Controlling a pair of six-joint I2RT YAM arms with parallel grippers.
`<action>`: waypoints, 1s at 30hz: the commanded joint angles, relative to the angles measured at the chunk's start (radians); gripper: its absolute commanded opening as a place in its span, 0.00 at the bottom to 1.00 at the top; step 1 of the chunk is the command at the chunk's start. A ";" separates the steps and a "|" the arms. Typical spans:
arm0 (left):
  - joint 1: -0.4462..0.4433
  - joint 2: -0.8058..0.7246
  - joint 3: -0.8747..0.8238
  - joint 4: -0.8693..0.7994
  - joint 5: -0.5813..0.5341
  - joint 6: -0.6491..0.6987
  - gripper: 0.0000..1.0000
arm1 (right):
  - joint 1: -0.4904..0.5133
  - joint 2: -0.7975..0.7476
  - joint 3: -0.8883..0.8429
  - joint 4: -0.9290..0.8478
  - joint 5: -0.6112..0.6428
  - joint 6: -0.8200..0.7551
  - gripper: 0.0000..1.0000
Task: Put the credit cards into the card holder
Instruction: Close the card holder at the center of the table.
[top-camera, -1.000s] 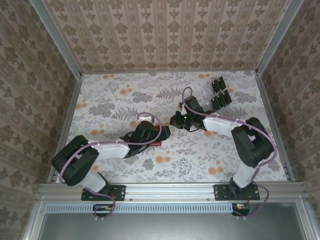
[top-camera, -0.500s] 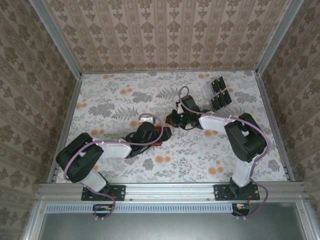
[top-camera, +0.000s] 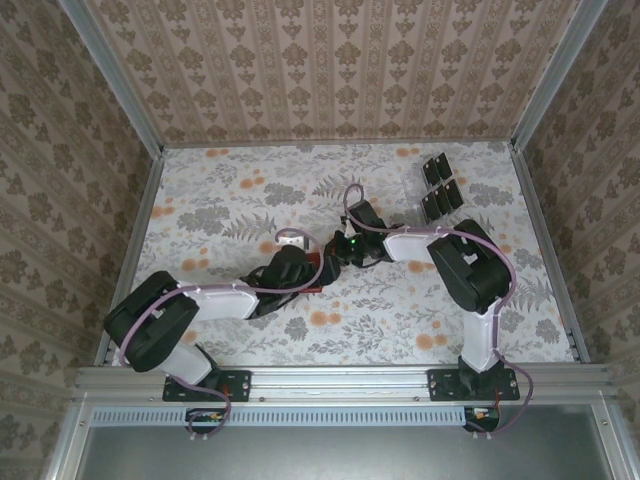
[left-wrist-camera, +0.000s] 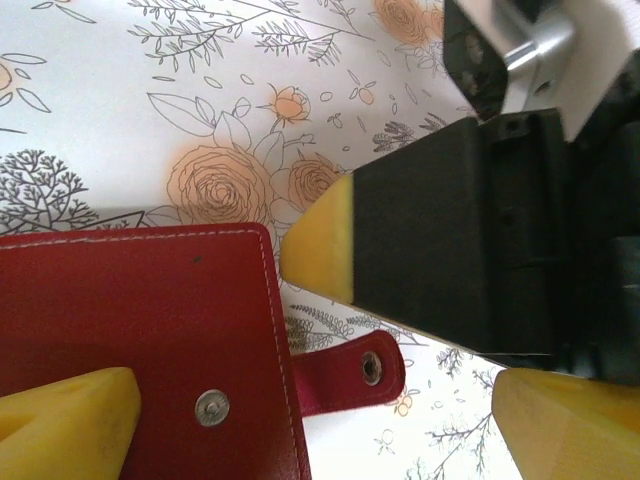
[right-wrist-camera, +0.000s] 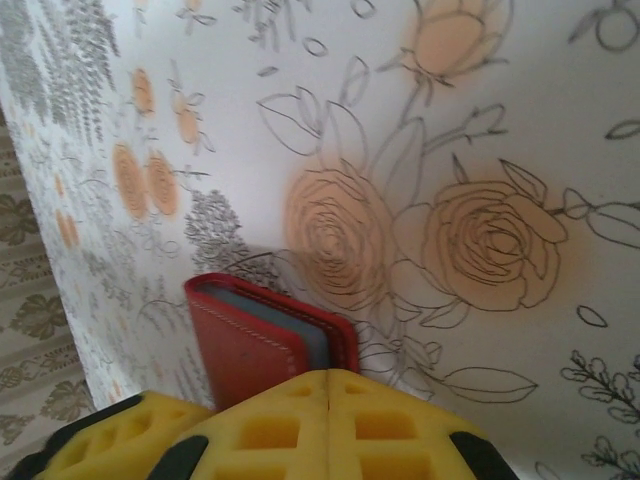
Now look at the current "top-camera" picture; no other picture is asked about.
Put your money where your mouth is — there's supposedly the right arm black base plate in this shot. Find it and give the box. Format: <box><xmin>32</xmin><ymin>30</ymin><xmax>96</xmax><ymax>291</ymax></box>
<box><xmin>428</xmin><ymin>368</ymin><xmax>521</xmax><ymax>402</ymax></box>

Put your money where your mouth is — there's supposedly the red card holder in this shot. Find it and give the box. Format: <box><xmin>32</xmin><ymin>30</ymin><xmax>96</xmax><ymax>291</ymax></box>
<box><xmin>297</xmin><ymin>251</ymin><xmax>326</xmax><ymax>295</ymax></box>

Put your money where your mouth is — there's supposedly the clear acrylic card stand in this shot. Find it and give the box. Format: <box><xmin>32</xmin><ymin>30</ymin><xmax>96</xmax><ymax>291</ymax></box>
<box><xmin>399</xmin><ymin>155</ymin><xmax>466</xmax><ymax>222</ymax></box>

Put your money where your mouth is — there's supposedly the black connector board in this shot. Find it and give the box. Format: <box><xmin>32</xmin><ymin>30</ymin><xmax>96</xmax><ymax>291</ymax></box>
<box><xmin>463</xmin><ymin>405</ymin><xmax>501</xmax><ymax>432</ymax></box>
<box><xmin>185</xmin><ymin>407</ymin><xmax>232</xmax><ymax>432</ymax></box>

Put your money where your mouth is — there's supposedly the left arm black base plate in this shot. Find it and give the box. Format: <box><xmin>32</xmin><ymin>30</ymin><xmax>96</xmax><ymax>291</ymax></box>
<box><xmin>162</xmin><ymin>368</ymin><xmax>251</xmax><ymax>402</ymax></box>

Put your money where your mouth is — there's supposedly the grey metal panel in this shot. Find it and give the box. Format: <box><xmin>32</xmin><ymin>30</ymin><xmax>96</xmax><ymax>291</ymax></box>
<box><xmin>74</xmin><ymin>404</ymin><xmax>609</xmax><ymax>480</ymax></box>

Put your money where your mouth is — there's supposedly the aluminium table side rail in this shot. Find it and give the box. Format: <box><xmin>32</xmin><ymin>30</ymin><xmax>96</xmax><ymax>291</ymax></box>
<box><xmin>94</xmin><ymin>147</ymin><xmax>167</xmax><ymax>367</ymax></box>
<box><xmin>512</xmin><ymin>144</ymin><xmax>591</xmax><ymax>364</ymax></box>

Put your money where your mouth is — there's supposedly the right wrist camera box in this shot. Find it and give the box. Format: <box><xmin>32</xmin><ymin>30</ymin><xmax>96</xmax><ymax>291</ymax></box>
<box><xmin>342</xmin><ymin>198</ymin><xmax>385</xmax><ymax>236</ymax></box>

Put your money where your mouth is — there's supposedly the floral patterned table cover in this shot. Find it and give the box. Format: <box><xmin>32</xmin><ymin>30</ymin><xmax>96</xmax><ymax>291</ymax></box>
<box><xmin>110</xmin><ymin>142</ymin><xmax>577</xmax><ymax>368</ymax></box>

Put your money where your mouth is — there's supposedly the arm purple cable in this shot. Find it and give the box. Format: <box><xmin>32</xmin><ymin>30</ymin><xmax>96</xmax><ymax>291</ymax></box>
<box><xmin>342</xmin><ymin>182</ymin><xmax>532</xmax><ymax>441</ymax></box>
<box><xmin>115</xmin><ymin>227</ymin><xmax>322</xmax><ymax>444</ymax></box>

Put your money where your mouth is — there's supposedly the aluminium frame post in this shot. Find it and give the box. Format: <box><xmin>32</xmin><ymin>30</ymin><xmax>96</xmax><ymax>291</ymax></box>
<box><xmin>509</xmin><ymin>0</ymin><xmax>609</xmax><ymax>151</ymax></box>
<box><xmin>59</xmin><ymin>0</ymin><xmax>166</xmax><ymax>156</ymax></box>

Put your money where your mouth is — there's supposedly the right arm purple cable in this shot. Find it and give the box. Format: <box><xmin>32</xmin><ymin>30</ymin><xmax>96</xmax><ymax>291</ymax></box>
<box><xmin>342</xmin><ymin>182</ymin><xmax>532</xmax><ymax>441</ymax></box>

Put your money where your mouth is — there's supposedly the grey slotted cable duct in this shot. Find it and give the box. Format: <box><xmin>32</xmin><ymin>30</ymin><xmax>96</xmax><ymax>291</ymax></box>
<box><xmin>92</xmin><ymin>405</ymin><xmax>469</xmax><ymax>427</ymax></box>

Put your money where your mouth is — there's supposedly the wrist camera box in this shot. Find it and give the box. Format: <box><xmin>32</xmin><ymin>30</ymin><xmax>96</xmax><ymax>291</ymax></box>
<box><xmin>269</xmin><ymin>231</ymin><xmax>315</xmax><ymax>282</ymax></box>
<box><xmin>342</xmin><ymin>198</ymin><xmax>385</xmax><ymax>236</ymax></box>

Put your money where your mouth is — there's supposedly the aluminium mounting rail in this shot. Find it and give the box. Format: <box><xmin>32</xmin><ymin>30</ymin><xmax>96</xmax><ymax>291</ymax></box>
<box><xmin>74</xmin><ymin>364</ymin><xmax>614</xmax><ymax>404</ymax></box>

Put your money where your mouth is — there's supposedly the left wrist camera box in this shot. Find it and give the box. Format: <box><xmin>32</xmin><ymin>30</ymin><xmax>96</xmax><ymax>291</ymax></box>
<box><xmin>269</xmin><ymin>231</ymin><xmax>315</xmax><ymax>282</ymax></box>

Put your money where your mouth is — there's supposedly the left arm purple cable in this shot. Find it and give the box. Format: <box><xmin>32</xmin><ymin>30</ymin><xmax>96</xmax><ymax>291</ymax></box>
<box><xmin>115</xmin><ymin>227</ymin><xmax>322</xmax><ymax>444</ymax></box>

